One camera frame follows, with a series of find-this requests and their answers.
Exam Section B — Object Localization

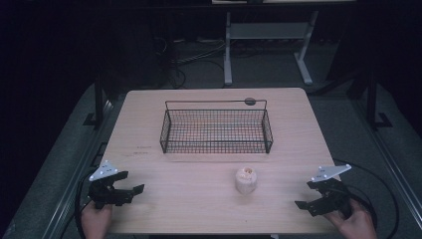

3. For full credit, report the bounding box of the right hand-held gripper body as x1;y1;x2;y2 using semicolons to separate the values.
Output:
311;163;353;219

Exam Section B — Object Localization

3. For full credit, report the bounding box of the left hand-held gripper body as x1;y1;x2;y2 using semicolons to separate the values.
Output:
88;159;124;210

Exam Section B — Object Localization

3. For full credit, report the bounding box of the person's left hand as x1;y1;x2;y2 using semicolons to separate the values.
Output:
81;201;114;239

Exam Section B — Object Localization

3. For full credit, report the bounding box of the person's right hand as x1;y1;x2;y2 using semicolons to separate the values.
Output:
322;198;378;239

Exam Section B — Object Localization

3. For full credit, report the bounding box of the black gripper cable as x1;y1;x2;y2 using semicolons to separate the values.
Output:
74;170;98;239
332;158;400;239

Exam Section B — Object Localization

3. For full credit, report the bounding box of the aluminium frame rail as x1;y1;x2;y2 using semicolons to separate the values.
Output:
41;99;115;239
351;99;422;230

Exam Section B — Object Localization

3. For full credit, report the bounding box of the black stand post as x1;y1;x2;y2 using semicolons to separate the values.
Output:
364;71;394;129
83;75;106;127

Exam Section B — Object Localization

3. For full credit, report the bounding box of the black wire basket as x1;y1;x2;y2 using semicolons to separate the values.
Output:
159;99;275;154

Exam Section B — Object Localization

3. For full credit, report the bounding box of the bundle of floor cables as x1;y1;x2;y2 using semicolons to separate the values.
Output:
152;36;227;90

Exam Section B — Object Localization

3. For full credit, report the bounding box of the white metal desk frame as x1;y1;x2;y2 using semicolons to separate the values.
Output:
223;10;319;87

